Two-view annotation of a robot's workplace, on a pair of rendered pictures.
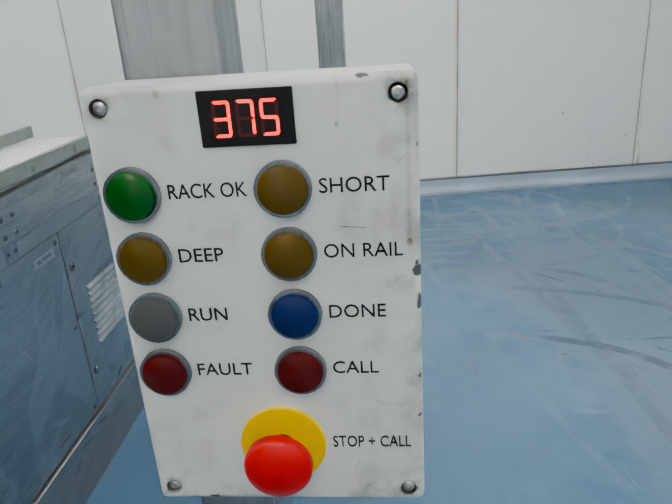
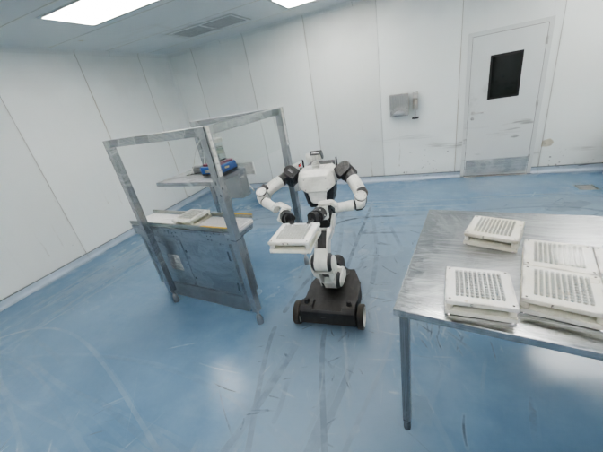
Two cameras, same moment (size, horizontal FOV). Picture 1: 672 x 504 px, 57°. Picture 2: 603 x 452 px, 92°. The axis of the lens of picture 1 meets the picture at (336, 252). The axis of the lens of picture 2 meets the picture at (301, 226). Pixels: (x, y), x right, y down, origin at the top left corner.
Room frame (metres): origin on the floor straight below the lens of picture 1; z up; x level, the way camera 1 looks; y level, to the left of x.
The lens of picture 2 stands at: (-0.85, 2.68, 1.80)
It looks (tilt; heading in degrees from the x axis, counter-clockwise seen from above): 24 degrees down; 296
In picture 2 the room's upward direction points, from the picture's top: 11 degrees counter-clockwise
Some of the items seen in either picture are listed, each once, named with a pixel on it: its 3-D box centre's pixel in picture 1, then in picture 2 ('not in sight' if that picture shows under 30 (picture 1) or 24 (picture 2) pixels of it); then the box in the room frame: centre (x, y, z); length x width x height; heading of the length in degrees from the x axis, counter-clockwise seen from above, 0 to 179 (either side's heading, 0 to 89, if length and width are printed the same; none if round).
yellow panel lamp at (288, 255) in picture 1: (288, 255); not in sight; (0.31, 0.03, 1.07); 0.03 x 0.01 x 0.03; 84
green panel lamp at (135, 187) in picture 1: (130, 196); not in sight; (0.31, 0.10, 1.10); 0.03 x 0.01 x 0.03; 84
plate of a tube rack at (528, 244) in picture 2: not in sight; (557, 256); (-1.39, 1.26, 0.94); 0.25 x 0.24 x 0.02; 76
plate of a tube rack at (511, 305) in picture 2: not in sight; (477, 286); (-1.05, 1.53, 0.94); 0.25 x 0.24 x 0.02; 87
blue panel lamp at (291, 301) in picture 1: (294, 316); not in sight; (0.31, 0.03, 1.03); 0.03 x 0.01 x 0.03; 84
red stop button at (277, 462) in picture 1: (282, 450); not in sight; (0.30, 0.04, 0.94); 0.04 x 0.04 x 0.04; 84
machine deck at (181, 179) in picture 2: not in sight; (201, 177); (0.83, 0.86, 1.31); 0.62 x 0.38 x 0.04; 174
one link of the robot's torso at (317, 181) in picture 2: not in sight; (320, 182); (-0.09, 0.62, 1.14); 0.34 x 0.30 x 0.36; 4
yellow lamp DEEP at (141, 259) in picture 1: (143, 260); not in sight; (0.31, 0.10, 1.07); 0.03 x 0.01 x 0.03; 84
